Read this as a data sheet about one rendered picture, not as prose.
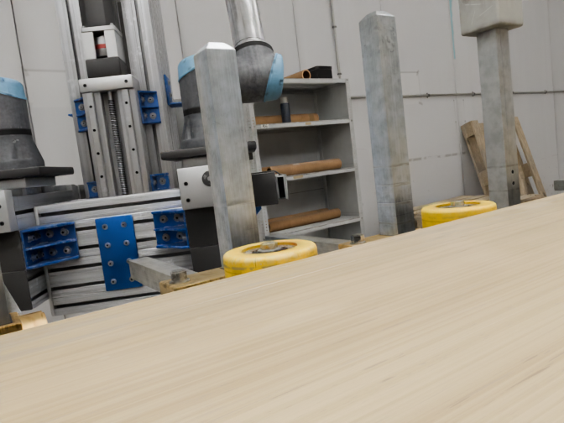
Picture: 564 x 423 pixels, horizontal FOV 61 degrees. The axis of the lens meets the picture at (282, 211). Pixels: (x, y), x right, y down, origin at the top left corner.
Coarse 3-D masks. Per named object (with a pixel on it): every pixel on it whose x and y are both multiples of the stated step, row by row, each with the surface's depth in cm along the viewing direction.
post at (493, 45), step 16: (496, 32) 77; (480, 48) 79; (496, 48) 77; (480, 64) 80; (496, 64) 77; (480, 80) 80; (496, 80) 78; (496, 96) 78; (512, 96) 79; (496, 112) 79; (512, 112) 79; (496, 128) 79; (512, 128) 80; (496, 144) 80; (512, 144) 80; (496, 160) 80; (512, 160) 80; (496, 176) 80; (512, 176) 80; (496, 192) 81; (512, 192) 80
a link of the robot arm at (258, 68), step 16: (240, 0) 126; (256, 0) 129; (240, 16) 124; (256, 16) 126; (240, 32) 123; (256, 32) 123; (240, 48) 120; (256, 48) 120; (272, 48) 124; (240, 64) 118; (256, 64) 118; (272, 64) 119; (240, 80) 117; (256, 80) 118; (272, 80) 119; (256, 96) 120; (272, 96) 122
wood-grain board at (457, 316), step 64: (320, 256) 38; (384, 256) 35; (448, 256) 32; (512, 256) 30; (64, 320) 28; (128, 320) 27; (192, 320) 25; (256, 320) 24; (320, 320) 23; (384, 320) 22; (448, 320) 21; (512, 320) 20; (0, 384) 20; (64, 384) 19; (128, 384) 18; (192, 384) 17; (256, 384) 17; (320, 384) 16; (384, 384) 16; (448, 384) 15; (512, 384) 15
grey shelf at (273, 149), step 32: (288, 96) 379; (320, 96) 386; (256, 128) 312; (288, 128) 379; (320, 128) 392; (352, 128) 359; (256, 160) 312; (288, 160) 379; (352, 160) 366; (320, 192) 398; (352, 192) 371; (320, 224) 349; (352, 224) 377
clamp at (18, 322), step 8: (16, 312) 44; (32, 312) 43; (40, 312) 43; (16, 320) 41; (24, 320) 42; (32, 320) 42; (40, 320) 42; (0, 328) 40; (8, 328) 40; (16, 328) 40; (24, 328) 41
